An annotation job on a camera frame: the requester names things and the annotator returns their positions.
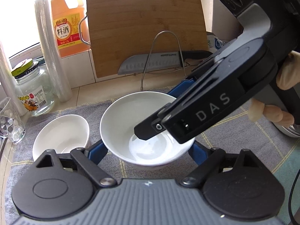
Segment wire knife stand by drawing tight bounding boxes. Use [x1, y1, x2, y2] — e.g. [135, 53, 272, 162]
[140, 30, 187, 92]

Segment white floral bowl large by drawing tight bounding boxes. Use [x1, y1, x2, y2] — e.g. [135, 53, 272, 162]
[100, 91, 195, 170]

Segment blue white salt bag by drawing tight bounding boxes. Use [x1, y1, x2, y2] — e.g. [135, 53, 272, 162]
[206, 32, 228, 53]

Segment plastic wrap roll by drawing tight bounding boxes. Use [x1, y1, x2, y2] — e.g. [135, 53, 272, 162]
[34, 0, 72, 102]

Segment steel kitchen knife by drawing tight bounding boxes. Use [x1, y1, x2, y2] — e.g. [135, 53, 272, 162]
[117, 50, 212, 75]

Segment glass jar yellow lid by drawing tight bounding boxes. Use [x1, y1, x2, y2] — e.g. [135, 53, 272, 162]
[11, 58, 54, 116]

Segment orange cooking wine jug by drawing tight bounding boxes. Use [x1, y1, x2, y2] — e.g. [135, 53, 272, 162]
[51, 0, 90, 57]

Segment gloved right hand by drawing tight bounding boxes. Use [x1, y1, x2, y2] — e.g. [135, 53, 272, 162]
[247, 50, 300, 128]

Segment clear drinking glass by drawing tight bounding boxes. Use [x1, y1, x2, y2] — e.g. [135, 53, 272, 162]
[0, 97, 26, 144]

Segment grey checked table mat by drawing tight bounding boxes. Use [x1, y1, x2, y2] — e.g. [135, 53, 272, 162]
[3, 100, 299, 224]

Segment bamboo cutting board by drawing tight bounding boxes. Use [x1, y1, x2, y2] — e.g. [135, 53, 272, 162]
[86, 0, 209, 78]

